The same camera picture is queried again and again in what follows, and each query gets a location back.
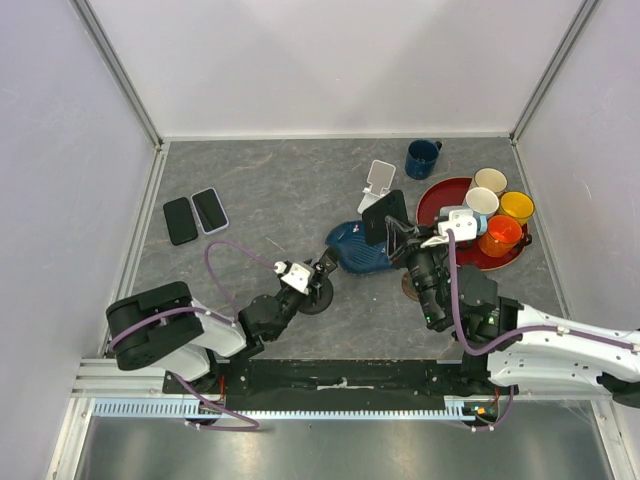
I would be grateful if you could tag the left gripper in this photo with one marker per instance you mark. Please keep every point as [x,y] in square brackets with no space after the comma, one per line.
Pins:
[316,285]

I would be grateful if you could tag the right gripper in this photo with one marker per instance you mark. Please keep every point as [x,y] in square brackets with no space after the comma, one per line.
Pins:
[395,234]

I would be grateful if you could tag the black phone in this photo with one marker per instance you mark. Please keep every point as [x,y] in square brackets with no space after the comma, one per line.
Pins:
[180,222]
[374,217]

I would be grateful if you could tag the purple case phone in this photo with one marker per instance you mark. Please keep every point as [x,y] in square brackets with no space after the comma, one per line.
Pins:
[209,210]

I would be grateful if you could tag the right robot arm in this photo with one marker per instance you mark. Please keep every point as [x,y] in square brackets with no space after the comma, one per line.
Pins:
[505,342]

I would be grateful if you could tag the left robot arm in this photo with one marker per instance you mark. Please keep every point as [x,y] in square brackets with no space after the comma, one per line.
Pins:
[166,327]

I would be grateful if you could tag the white phone stand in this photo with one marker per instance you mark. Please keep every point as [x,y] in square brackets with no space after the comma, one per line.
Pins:
[379,181]

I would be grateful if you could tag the blue leaf dish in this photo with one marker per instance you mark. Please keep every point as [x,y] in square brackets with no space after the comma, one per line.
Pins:
[357,257]

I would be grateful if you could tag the red round tray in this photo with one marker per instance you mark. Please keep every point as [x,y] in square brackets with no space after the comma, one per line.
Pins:
[451,192]

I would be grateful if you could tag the dark blue mug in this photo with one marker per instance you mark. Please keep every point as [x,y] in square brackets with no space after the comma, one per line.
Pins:
[421,158]

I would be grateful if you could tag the light blue mug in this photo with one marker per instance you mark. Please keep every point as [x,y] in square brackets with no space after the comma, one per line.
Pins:
[484,203]

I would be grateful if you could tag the cream mug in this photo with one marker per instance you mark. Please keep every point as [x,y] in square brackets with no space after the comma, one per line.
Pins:
[491,179]

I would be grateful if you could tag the orange mug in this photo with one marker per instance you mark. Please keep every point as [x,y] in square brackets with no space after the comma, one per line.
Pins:
[503,234]

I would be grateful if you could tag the yellow mug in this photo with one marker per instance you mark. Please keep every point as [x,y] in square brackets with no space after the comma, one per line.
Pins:
[517,205]

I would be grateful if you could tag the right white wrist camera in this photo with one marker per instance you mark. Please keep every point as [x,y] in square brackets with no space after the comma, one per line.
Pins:
[460,226]

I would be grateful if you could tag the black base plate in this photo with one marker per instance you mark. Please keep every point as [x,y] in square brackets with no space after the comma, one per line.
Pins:
[345,385]

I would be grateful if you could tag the slotted cable duct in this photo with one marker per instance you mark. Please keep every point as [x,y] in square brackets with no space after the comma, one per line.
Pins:
[453,410]

